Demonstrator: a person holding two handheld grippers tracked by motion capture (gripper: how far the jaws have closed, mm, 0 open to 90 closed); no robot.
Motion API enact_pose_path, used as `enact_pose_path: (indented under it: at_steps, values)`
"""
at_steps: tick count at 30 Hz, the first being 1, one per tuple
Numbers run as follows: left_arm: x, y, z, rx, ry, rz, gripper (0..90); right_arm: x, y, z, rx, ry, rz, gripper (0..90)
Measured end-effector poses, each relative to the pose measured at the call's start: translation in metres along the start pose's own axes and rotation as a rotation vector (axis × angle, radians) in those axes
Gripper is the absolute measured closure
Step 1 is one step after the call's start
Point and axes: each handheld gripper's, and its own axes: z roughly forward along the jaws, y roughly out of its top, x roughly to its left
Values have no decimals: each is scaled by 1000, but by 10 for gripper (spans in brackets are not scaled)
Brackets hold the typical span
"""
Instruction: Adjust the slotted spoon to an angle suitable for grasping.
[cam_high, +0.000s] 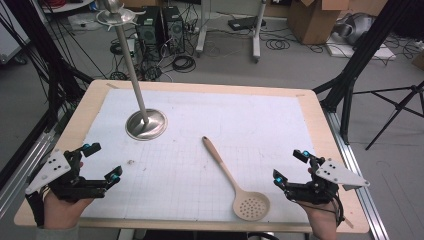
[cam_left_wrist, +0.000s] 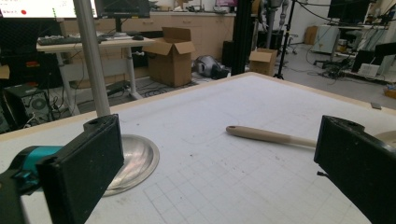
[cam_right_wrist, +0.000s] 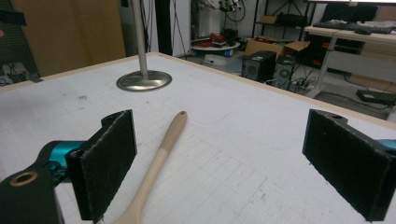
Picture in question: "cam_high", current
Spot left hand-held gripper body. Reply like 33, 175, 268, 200
24, 148, 109, 203

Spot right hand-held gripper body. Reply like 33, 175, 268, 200
283, 156, 371, 205

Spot beige slotted spoon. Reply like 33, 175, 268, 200
201, 135, 272, 222

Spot metal utensil stand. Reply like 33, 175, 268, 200
95, 0, 168, 142

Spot person's left hand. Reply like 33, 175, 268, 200
43, 161, 96, 230

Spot person's right hand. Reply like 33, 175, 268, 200
298, 167, 339, 240

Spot black tripod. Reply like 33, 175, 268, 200
353, 79, 424, 151

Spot white grid mat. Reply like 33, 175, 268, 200
81, 88, 318, 224

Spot white flat board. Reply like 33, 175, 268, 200
325, 41, 398, 62

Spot white rolling stand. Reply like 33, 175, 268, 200
195, 0, 268, 64

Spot black computer tower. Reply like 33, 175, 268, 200
135, 6, 165, 62
162, 7, 186, 55

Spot white cabinet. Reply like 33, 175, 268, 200
0, 13, 32, 65

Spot cardboard box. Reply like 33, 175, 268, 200
287, 0, 351, 46

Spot grey plastic appliance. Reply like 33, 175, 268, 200
333, 12, 375, 46

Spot black flat device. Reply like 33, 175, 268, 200
228, 15, 267, 32

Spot white round table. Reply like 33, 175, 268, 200
39, 0, 96, 15

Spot aluminium rail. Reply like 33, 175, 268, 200
321, 108, 390, 240
0, 128, 64, 219

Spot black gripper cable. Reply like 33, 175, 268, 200
289, 191, 346, 228

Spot black wrist strap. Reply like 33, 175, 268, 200
25, 190, 46, 228

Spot black cable coil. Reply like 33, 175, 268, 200
265, 38, 292, 51
172, 54, 197, 74

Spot black frame post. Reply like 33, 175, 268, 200
313, 0, 415, 145
0, 0, 95, 134

